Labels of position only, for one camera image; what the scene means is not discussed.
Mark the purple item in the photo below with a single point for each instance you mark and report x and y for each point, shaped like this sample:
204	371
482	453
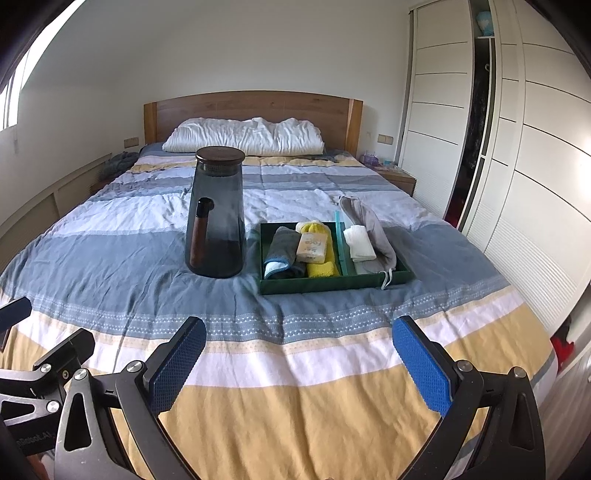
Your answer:
371	159

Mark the clear zip bag teal zipper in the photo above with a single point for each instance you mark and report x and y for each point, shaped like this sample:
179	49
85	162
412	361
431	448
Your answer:
341	244

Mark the beige wall switch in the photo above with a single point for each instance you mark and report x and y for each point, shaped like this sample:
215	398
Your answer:
131	142
385	138

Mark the wooden bed headboard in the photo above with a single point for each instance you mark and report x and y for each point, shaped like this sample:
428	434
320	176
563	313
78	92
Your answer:
249	104

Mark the white wardrobe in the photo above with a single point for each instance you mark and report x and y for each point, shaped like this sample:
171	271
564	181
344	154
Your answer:
531	138

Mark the grey microfiber towel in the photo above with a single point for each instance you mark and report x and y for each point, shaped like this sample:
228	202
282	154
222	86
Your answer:
281	247

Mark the yellow towel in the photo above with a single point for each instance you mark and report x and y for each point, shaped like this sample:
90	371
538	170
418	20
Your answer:
321	270

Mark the white textured cloth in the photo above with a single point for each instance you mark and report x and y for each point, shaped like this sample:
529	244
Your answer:
360	242

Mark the red cloth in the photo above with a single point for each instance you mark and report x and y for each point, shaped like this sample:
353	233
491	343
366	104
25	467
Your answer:
561	348

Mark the wooden nightstand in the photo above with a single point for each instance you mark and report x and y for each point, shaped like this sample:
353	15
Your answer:
399	181

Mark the blue bed sheet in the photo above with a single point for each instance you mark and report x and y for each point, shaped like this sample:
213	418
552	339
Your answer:
150	148

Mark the light blue ornament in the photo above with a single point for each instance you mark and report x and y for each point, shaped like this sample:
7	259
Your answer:
485	22

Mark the striped duvet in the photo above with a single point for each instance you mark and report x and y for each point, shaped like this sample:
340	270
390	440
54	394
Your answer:
277	346

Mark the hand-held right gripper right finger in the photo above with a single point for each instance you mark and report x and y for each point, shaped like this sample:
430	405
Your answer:
420	360

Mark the tissue pack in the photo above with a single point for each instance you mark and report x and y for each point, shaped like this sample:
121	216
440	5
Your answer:
311	249

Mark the window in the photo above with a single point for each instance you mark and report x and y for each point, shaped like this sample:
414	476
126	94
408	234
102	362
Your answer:
18	92

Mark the grey mesh cloth pouch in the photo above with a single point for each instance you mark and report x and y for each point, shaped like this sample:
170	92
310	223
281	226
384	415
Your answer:
376	230

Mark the dark knitted cloth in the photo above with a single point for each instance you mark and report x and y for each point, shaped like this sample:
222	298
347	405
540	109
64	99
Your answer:
117	164

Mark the white pillow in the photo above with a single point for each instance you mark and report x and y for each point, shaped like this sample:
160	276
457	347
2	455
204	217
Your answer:
240	136

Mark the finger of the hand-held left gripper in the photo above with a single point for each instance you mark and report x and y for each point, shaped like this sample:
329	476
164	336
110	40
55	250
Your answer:
69	348
14	314

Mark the green tray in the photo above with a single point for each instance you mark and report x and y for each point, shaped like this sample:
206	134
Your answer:
323	284

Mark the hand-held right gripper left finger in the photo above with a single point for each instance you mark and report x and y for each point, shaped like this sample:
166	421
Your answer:
178	360

